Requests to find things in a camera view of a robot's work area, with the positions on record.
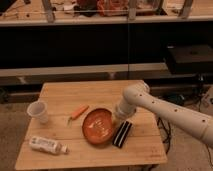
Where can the orange ceramic bowl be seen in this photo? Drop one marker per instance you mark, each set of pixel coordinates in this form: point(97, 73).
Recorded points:
point(98, 127)

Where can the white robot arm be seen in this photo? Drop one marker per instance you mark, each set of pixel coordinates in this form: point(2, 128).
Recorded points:
point(196, 124)

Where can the orange carrot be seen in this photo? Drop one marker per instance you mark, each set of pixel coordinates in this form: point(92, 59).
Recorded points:
point(75, 114)

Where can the wooden table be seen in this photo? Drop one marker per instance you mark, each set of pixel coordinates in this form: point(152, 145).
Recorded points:
point(142, 146)

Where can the black white striped eraser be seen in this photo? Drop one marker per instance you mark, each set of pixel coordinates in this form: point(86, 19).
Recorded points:
point(121, 134)

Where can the white plastic cup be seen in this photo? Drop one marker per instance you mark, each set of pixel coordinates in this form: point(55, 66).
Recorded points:
point(38, 111)

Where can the red orange clutter on bench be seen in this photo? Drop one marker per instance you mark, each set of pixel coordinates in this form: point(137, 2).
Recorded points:
point(114, 7)

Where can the black box on shelf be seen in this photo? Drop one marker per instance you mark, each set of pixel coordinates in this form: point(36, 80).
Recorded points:
point(194, 59)

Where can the white plastic bottle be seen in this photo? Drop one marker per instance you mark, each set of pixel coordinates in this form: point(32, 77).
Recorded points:
point(47, 145)

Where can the long workbench shelf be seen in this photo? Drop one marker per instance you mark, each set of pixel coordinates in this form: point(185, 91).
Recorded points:
point(15, 13)

